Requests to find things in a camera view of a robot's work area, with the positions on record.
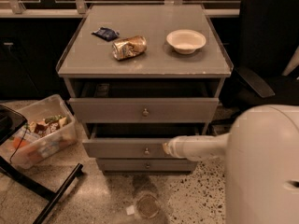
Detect grey drawer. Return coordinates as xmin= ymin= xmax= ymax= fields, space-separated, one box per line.
xmin=70 ymin=81 xmax=218 ymax=123
xmin=83 ymin=123 xmax=202 ymax=159
xmin=96 ymin=159 xmax=197 ymax=172

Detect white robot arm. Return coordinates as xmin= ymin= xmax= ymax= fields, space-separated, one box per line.
xmin=164 ymin=105 xmax=299 ymax=224

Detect grey bottom drawer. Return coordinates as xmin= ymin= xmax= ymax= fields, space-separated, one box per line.
xmin=96 ymin=159 xmax=197 ymax=172

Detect grey drawer cabinet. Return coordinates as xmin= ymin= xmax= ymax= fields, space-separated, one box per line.
xmin=58 ymin=5 xmax=232 ymax=174

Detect dark object in top drawer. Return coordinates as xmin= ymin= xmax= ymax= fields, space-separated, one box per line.
xmin=94 ymin=83 xmax=109 ymax=98

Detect grey top drawer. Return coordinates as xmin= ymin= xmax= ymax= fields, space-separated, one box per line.
xmin=70 ymin=81 xmax=218 ymax=123

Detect round floor drain cover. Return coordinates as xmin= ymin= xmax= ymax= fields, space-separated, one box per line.
xmin=135 ymin=191 xmax=160 ymax=219

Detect small white paper scrap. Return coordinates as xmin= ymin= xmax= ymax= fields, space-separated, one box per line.
xmin=126 ymin=205 xmax=135 ymax=216

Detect white paper bowl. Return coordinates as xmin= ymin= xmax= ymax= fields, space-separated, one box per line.
xmin=166 ymin=29 xmax=206 ymax=55

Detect crushed gold soda can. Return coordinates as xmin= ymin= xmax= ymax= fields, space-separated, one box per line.
xmin=112 ymin=35 xmax=147 ymax=61

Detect clear plastic storage bin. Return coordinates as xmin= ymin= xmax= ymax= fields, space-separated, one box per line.
xmin=5 ymin=94 xmax=78 ymax=169

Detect blue snack wrapper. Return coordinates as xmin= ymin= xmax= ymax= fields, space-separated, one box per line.
xmin=93 ymin=27 xmax=119 ymax=41

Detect snack packages in bin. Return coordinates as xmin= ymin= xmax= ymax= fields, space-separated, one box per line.
xmin=12 ymin=115 xmax=68 ymax=149

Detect black office chair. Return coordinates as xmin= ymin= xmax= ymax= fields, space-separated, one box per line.
xmin=214 ymin=0 xmax=299 ymax=124

